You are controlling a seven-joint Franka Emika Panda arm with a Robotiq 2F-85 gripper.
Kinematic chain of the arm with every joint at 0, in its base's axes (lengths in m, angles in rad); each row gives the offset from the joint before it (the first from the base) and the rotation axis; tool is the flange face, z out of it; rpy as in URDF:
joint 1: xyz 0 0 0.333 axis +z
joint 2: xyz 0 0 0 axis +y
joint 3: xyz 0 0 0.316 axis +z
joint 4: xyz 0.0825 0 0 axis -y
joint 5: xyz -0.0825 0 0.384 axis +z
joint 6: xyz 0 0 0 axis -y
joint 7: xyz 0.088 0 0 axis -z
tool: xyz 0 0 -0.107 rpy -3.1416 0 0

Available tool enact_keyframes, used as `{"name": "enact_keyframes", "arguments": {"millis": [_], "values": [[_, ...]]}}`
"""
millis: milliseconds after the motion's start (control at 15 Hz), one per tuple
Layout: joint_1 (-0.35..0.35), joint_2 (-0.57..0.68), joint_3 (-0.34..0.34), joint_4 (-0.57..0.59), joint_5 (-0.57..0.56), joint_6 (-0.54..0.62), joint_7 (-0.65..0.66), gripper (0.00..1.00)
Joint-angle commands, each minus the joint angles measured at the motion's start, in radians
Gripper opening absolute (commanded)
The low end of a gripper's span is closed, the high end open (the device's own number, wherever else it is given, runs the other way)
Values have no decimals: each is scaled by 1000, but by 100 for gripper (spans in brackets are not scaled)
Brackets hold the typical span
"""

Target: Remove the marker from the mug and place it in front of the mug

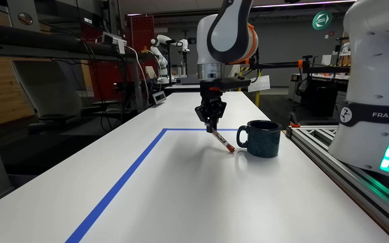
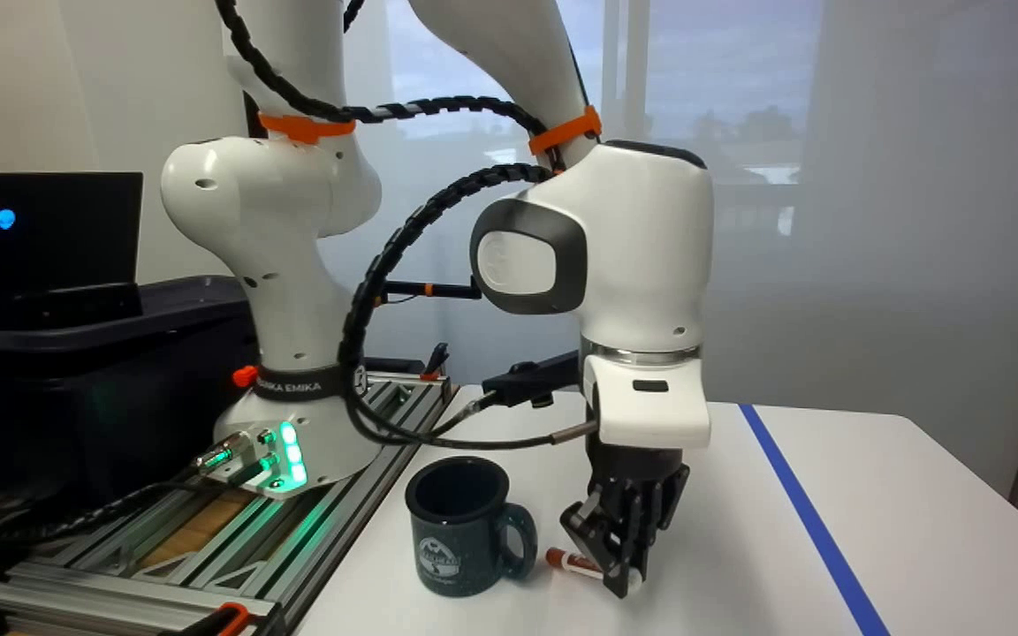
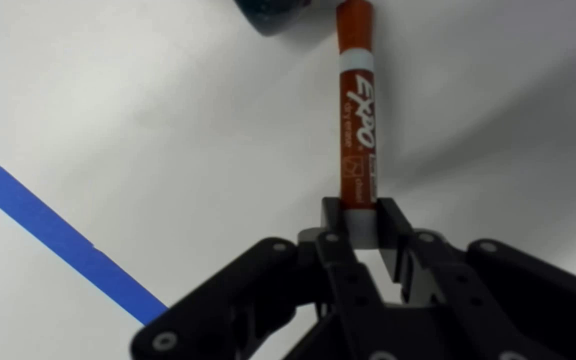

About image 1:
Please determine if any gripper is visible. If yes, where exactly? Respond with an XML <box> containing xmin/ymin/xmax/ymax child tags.
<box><xmin>194</xmin><ymin>80</ymin><xmax>227</xmax><ymax>133</ymax></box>

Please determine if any red and white marker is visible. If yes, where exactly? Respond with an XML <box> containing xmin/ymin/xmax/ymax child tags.
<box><xmin>210</xmin><ymin>127</ymin><xmax>236</xmax><ymax>153</ymax></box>

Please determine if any dark speckled mug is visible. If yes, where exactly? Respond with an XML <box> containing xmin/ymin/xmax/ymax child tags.
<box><xmin>236</xmin><ymin>120</ymin><xmax>283</xmax><ymax>159</ymax></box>

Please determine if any small black display box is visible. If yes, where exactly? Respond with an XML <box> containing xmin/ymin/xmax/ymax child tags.
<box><xmin>152</xmin><ymin>90</ymin><xmax>167</xmax><ymax>105</ymax></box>

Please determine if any white paper sign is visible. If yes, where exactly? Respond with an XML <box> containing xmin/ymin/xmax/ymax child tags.
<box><xmin>248</xmin><ymin>75</ymin><xmax>271</xmax><ymax>93</ymax></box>

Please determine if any orange and black clamp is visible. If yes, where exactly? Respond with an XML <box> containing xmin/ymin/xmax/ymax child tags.
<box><xmin>289</xmin><ymin>112</ymin><xmax>302</xmax><ymax>128</ymax></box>

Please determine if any black office chair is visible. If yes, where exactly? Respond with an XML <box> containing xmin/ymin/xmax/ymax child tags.
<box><xmin>292</xmin><ymin>55</ymin><xmax>318</xmax><ymax>110</ymax></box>

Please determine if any red pegboard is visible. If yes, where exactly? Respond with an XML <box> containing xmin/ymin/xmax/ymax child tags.
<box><xmin>126</xmin><ymin>15</ymin><xmax>156</xmax><ymax>68</ymax></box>

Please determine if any blue tape line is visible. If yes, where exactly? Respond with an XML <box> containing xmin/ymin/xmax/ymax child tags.
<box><xmin>65</xmin><ymin>128</ymin><xmax>239</xmax><ymax>243</ymax></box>

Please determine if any white power box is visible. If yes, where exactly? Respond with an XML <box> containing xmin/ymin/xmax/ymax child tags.
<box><xmin>101</xmin><ymin>32</ymin><xmax>128</xmax><ymax>55</ymax></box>

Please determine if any green round sign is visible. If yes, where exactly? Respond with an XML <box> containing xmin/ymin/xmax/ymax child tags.
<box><xmin>312</xmin><ymin>10</ymin><xmax>333</xmax><ymax>31</ymax></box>

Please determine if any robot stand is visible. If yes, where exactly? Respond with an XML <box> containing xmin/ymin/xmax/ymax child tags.
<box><xmin>285</xmin><ymin>125</ymin><xmax>389</xmax><ymax>243</ymax></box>

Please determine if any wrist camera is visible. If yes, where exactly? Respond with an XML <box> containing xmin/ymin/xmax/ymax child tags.
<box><xmin>209</xmin><ymin>77</ymin><xmax>252</xmax><ymax>92</ymax></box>

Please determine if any yellow post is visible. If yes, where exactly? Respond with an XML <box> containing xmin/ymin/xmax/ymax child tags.
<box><xmin>255</xmin><ymin>69</ymin><xmax>261</xmax><ymax>107</ymax></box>

